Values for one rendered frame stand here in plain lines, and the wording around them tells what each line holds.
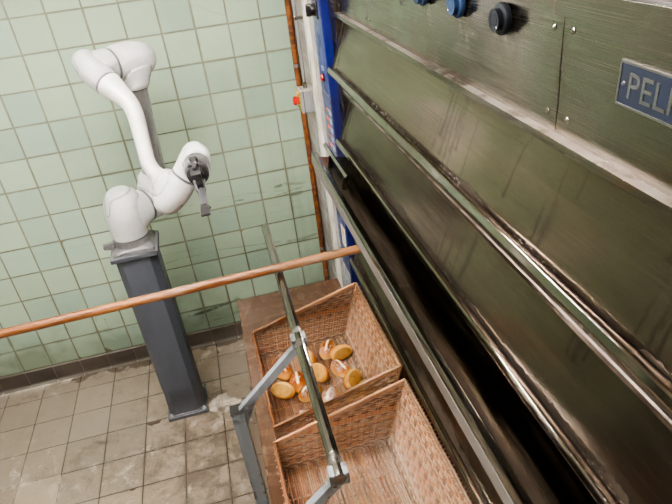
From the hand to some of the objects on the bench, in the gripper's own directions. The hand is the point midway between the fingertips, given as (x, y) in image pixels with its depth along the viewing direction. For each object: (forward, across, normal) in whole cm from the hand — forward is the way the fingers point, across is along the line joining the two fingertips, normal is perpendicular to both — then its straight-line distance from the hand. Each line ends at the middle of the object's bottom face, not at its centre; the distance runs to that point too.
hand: (200, 194), depth 182 cm
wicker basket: (+4, +90, -29) cm, 95 cm away
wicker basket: (+64, +90, -28) cm, 114 cm away
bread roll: (+4, +89, -11) cm, 90 cm away
